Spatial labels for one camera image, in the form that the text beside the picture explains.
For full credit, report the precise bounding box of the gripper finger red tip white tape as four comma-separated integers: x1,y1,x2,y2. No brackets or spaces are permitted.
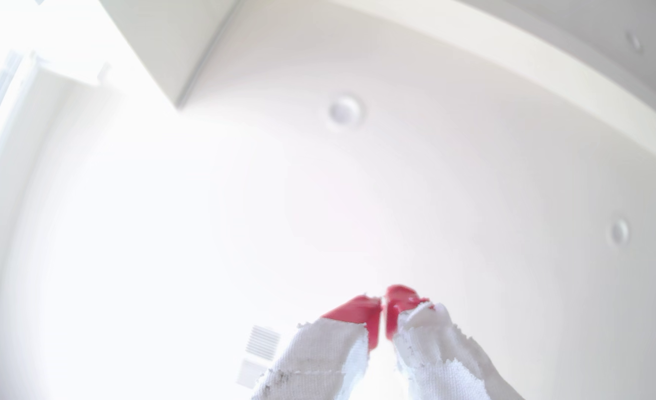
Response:
386,284,524,400
252,296,383,400

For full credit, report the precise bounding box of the white square vent cover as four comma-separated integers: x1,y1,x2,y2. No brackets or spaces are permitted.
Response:
236,359,268,390

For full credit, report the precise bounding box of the white slatted air vent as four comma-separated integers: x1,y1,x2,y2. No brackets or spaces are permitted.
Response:
245,325,281,361

